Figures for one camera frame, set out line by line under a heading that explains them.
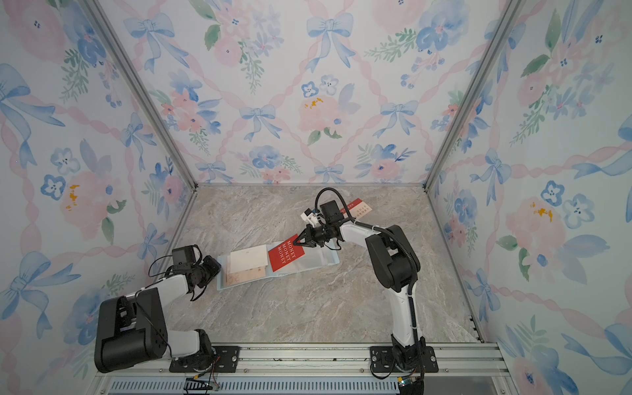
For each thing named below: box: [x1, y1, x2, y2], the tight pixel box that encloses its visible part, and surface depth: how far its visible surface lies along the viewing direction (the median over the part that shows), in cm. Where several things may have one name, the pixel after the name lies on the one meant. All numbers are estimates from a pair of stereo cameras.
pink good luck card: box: [225, 255, 267, 287], surface depth 92 cm
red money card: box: [267, 237, 306, 273], surface depth 94 cm
